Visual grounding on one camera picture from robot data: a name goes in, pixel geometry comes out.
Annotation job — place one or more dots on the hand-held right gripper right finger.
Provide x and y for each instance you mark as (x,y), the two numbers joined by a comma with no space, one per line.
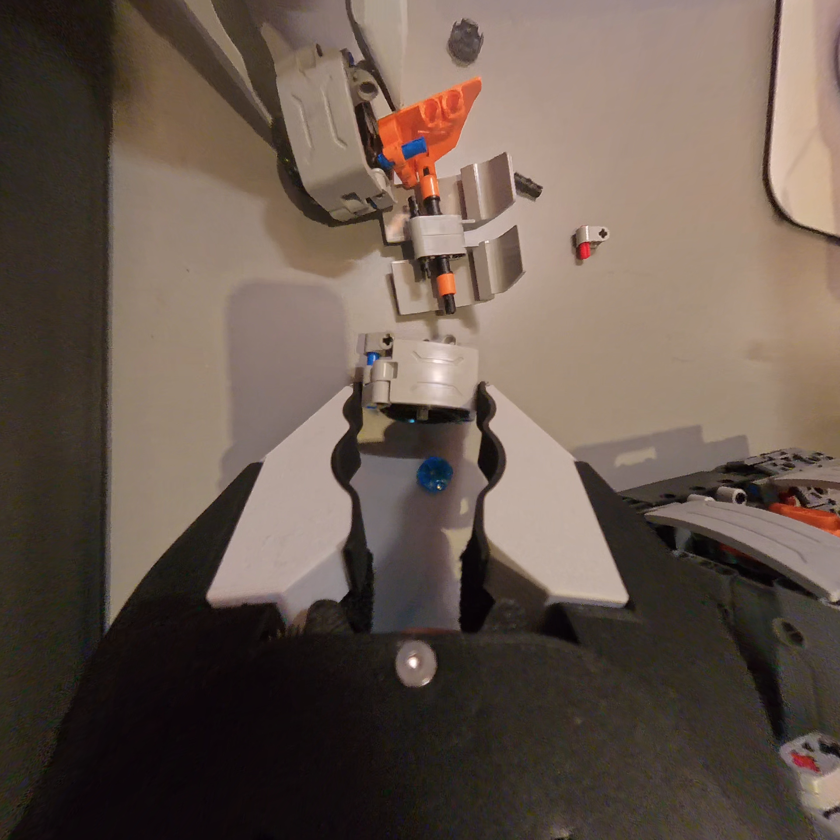
(551,525)

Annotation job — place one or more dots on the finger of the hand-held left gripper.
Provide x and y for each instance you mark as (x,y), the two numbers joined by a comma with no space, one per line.
(223,46)
(390,39)

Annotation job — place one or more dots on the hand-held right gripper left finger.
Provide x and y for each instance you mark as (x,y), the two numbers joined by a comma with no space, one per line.
(282,525)

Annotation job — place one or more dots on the grey orange brick wheel assembly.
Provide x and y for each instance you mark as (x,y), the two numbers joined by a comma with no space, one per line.
(321,131)

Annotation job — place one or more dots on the small grey brick hinge assembly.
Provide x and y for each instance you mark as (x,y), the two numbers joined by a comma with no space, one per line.
(433,374)

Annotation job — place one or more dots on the black round brick connector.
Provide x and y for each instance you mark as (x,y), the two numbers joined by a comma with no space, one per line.
(466,39)

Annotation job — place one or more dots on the small blue brick pin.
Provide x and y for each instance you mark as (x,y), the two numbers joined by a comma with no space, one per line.
(434,474)

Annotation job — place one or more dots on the small black brick pin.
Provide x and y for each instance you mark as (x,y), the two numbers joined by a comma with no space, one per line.
(528,186)

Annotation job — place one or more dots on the grey orange tracked brick robot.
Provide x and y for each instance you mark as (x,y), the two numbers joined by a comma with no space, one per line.
(754,558)

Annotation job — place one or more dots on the small grey connector red pin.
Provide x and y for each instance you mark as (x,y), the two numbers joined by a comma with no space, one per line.
(590,241)

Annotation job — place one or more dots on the white document stand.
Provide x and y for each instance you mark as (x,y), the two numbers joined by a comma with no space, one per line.
(807,131)

